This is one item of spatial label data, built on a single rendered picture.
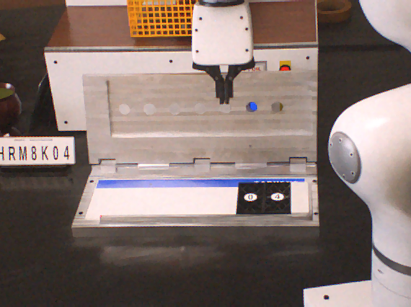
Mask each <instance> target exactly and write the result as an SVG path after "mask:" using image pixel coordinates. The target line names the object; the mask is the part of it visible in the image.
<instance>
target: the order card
mask: <svg viewBox="0 0 411 307"><path fill-rule="evenodd" d="M75 163H76V162H75V141H74V137H21V138H0V165H64V164H75Z"/></svg>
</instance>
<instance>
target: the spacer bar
mask: <svg viewBox="0 0 411 307"><path fill-rule="evenodd" d="M291 214H309V183H308V182H291Z"/></svg>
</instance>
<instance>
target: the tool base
mask: <svg viewBox="0 0 411 307"><path fill-rule="evenodd" d="M266 167H267V169H236V168H235V163H211V160H210V159H196V160H195V163H192V164H169V168H170V169H169V170H138V164H117V163H115V160H102V161H101V164H98V165H92V173H91V175H89V177H88V180H87V183H86V187H85V189H84V193H83V195H82V198H81V202H80V205H79V207H78V209H77V212H76V215H75V218H74V222H73V225H72V232H73V237H82V236H319V214H317V215H314V213H315V212H317V213H319V210H318V193H317V165H316V164H315V162H306V159H305V158H303V159H290V162H273V163H266ZM254 178H304V179H305V181H306V182H308V183H311V188H312V211H313V220H312V221H100V219H99V218H85V217H86V214H87V211H88V208H89V203H90V200H92V196H93V194H94V190H95V187H96V183H97V180H99V179H254ZM314 179H315V180H316V182H313V181H312V180H314ZM90 180H94V181H93V182H90ZM80 212H83V214H81V215H80V214H79V213H80Z"/></svg>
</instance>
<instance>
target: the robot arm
mask: <svg viewBox="0 0 411 307"><path fill-rule="evenodd" d="M359 1H360V4H361V6H362V9H363V12H364V14H365V16H366V18H367V19H368V21H369V22H370V23H371V26H372V27H373V28H374V29H375V30H377V31H378V32H379V33H380V34H381V35H383V36H384V37H387V38H388V39H390V40H392V41H394V42H396V43H398V45H401V46H402V47H405V48H406V49H408V50H409V51H410V52H411V0H359ZM192 56H193V63H192V68H193V69H195V70H198V71H205V72H206V73H207V74H208V75H209V76H210V77H211V78H212V79H213V80H214V81H215V91H216V99H220V104H224V101H225V104H229V101H230V98H233V97H234V87H233V80H234V78H235V77H236V76H237V75H238V74H239V73H240V72H241V71H246V70H247V69H250V68H254V67H255V60H254V57H253V34H252V19H251V13H250V8H249V3H248V0H200V1H199V2H197V3H195V4H194V7H193V20H192ZM220 65H229V67H228V74H227V75H226V78H225V81H224V78H223V75H222V74H221V67H220ZM328 149H329V157H330V162H331V165H332V168H333V169H334V170H335V172H337V174H338V175H339V176H340V178H341V179H342V180H343V181H344V182H345V184H346V185H347V186H349V188H350V189H351V190H352V191H354V193H356V194H358V195H359V196H360V197H361V199H362V200H363V201H364V203H366V204H367V205H368V207H369V209H370V212H371V218H372V221H373V234H372V255H371V263H372V273H371V291H372V294H371V307H411V84H408V85H405V86H401V87H398V88H395V89H393V90H391V91H387V92H384V93H380V94H377V95H373V96H371V97H370V98H368V99H364V100H362V101H360V102H358V103H355V104H353V105H352V106H350V108H348V109H347V110H345V111H344V112H343V113H342V114H341V115H340V116H339V118H338V119H337V121H336V122H335V124H334V125H333V128H332V131H331V133H330V139H329V148H328Z"/></svg>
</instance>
